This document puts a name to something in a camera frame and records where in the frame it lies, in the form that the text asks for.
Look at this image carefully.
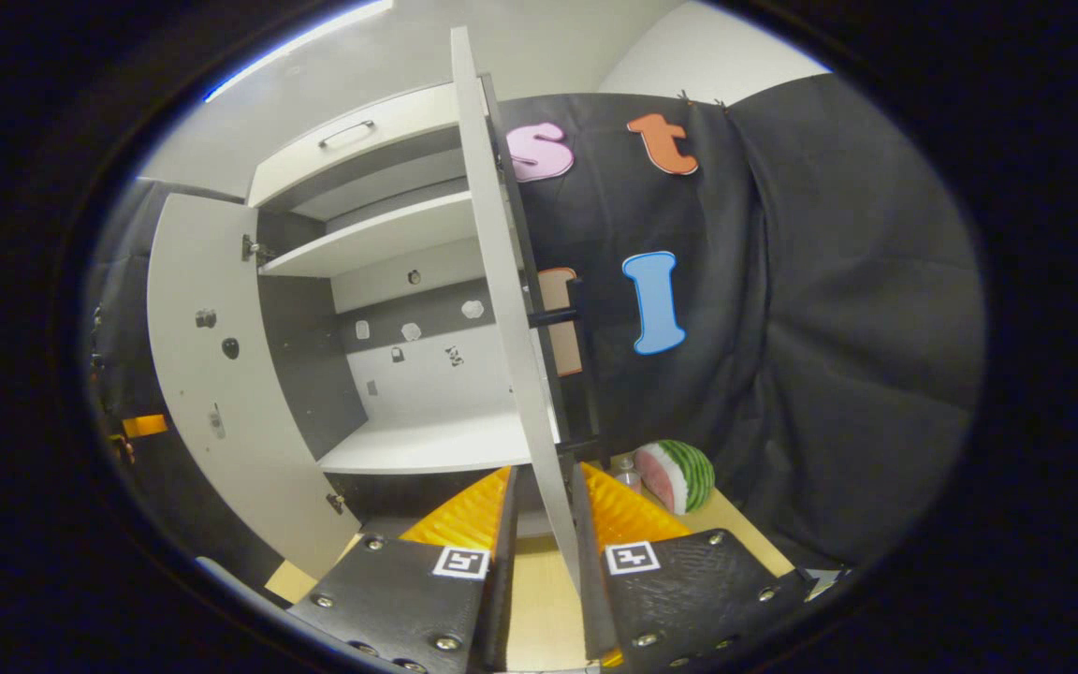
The grey cabinet door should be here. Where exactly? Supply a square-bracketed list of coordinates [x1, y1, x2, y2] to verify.
[450, 26, 589, 597]
[146, 192, 362, 581]

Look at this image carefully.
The thin white cabinet shelf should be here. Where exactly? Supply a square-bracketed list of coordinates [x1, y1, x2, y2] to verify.
[258, 192, 480, 279]

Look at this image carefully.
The grey cabinet drawer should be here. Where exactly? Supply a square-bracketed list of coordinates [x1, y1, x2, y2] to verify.
[247, 82, 461, 209]

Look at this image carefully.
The white cabinet bottom shelf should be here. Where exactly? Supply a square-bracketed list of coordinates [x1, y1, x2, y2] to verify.
[317, 407, 536, 476]

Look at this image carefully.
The watermelon slice toy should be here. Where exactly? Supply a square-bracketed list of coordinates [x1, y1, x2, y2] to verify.
[634, 440, 717, 516]

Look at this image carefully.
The black backdrop cloth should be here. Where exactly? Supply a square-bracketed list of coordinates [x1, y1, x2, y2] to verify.
[80, 178, 289, 583]
[492, 73, 987, 569]

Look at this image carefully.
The grey shoe cabinet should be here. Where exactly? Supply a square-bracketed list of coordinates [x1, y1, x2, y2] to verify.
[247, 80, 540, 525]

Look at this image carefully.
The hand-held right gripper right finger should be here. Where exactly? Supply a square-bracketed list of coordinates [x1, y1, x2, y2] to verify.
[570, 462, 813, 671]

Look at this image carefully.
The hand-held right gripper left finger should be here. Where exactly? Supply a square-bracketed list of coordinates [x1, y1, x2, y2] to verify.
[284, 464, 521, 674]

